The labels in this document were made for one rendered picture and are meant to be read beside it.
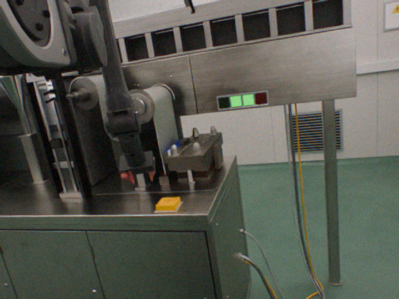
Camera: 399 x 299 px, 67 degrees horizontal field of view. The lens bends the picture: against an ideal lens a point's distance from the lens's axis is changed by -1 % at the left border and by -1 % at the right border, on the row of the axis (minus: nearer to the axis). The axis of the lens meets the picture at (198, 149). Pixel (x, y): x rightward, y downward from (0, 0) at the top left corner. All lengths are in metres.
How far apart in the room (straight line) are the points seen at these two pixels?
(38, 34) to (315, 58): 1.32
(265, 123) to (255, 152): 0.41
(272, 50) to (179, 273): 1.03
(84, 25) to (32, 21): 0.18
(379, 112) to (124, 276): 3.37
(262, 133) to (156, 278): 2.93
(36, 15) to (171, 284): 1.12
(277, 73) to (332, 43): 0.26
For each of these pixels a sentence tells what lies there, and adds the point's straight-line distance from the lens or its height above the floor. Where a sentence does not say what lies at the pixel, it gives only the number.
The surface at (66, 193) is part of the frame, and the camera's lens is 1.49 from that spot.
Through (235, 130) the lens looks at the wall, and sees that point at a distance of 3.97.
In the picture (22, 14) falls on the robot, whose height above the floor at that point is 1.43.
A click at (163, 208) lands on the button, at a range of 1.10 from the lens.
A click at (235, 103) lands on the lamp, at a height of 1.17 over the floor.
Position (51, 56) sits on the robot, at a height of 1.40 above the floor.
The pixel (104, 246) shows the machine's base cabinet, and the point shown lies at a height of 0.75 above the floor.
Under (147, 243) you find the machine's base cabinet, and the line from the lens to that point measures 1.21.
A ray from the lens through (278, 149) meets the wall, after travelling 3.99.
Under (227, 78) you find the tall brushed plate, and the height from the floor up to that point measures 1.30.
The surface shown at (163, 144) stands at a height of 1.07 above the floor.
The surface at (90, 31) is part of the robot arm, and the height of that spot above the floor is 1.44.
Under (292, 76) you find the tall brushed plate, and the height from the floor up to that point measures 1.27.
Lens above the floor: 1.37
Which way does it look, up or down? 15 degrees down
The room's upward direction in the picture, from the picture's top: 9 degrees counter-clockwise
